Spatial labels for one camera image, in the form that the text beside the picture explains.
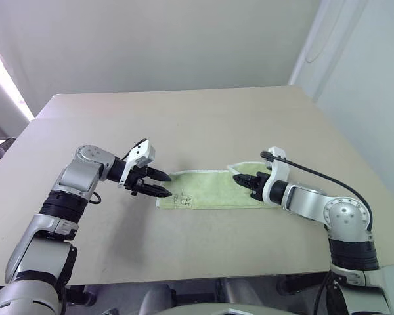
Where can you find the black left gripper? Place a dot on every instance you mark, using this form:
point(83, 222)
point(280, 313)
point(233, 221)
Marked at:
point(133, 182)

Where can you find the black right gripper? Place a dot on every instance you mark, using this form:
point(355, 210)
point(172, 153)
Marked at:
point(257, 183)

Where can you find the light green towel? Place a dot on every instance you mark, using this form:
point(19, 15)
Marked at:
point(210, 190)

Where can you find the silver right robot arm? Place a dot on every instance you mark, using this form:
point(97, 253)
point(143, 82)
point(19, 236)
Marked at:
point(344, 216)

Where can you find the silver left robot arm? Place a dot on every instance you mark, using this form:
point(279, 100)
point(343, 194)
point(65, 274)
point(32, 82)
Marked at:
point(39, 252)

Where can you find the grey rounded shape under table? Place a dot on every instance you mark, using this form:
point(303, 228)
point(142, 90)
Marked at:
point(159, 298)

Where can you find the silver robot torso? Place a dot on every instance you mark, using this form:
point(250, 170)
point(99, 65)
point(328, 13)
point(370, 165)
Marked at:
point(216, 308)

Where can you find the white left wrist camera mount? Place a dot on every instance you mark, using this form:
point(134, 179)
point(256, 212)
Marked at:
point(142, 154)

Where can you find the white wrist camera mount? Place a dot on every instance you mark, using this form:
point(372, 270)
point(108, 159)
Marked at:
point(142, 154)
point(277, 170)

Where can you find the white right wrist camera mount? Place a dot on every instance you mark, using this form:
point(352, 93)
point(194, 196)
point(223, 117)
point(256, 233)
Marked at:
point(277, 170)

